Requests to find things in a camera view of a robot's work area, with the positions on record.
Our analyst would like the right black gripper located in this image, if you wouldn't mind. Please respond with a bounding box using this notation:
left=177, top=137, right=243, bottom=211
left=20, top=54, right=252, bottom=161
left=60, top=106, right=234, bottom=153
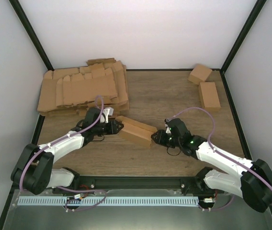
left=151, top=129, right=182, bottom=149

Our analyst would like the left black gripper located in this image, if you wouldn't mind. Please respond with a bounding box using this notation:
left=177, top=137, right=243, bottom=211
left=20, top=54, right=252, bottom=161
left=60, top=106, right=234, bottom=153
left=93, top=120, right=124, bottom=136

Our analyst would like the cardboard box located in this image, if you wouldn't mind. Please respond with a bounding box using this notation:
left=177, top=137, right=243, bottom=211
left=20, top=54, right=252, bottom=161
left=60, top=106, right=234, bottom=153
left=115, top=116, right=157, bottom=148
left=188, top=64, right=213, bottom=85
left=198, top=82, right=221, bottom=112

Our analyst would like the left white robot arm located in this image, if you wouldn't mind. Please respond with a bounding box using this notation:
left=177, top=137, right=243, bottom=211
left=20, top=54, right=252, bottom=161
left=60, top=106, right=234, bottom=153
left=11, top=107, right=124, bottom=195

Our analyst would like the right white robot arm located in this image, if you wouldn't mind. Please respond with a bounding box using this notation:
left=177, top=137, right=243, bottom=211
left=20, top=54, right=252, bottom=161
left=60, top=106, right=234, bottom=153
left=151, top=118, right=272, bottom=213

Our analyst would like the stack of flat cardboard blanks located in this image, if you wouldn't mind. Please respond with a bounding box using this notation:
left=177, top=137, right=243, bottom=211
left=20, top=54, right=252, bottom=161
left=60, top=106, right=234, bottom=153
left=37, top=58, right=129, bottom=116

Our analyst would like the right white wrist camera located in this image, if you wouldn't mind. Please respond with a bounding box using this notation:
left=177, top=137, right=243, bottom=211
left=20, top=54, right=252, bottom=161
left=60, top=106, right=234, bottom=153
left=164, top=118, right=175, bottom=135

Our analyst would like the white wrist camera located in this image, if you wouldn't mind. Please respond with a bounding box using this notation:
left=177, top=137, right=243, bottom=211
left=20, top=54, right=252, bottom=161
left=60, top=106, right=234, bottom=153
left=164, top=118, right=175, bottom=135
left=100, top=107, right=114, bottom=124

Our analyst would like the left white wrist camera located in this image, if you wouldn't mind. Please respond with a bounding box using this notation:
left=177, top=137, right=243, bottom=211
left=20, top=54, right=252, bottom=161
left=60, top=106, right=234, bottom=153
left=100, top=107, right=114, bottom=124

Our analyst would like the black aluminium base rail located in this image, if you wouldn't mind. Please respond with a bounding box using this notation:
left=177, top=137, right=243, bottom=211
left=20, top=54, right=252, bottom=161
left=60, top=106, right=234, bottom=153
left=13, top=176, right=266, bottom=192

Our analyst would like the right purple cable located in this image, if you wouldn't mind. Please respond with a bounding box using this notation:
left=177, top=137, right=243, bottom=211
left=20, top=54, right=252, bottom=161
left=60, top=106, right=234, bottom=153
left=166, top=107, right=272, bottom=207

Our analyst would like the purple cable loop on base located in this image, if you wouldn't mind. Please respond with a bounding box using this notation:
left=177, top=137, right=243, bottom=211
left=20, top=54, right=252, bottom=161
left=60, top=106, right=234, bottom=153
left=65, top=188, right=110, bottom=213

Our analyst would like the light blue slotted cable duct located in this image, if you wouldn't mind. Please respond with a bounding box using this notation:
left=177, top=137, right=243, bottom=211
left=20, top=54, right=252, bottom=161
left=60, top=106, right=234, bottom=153
left=17, top=196, right=199, bottom=207

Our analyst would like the black frame post left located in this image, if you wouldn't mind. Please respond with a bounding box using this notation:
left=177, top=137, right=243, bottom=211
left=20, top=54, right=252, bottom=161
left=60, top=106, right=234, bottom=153
left=9, top=0, right=54, bottom=70

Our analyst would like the black frame post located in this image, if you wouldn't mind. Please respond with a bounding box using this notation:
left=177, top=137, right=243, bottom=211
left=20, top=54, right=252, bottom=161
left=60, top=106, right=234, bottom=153
left=220, top=0, right=267, bottom=73
left=9, top=0, right=54, bottom=70

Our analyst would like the black frame post right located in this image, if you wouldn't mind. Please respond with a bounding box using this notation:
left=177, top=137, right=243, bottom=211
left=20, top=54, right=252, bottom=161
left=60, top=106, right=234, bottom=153
left=220, top=0, right=267, bottom=73

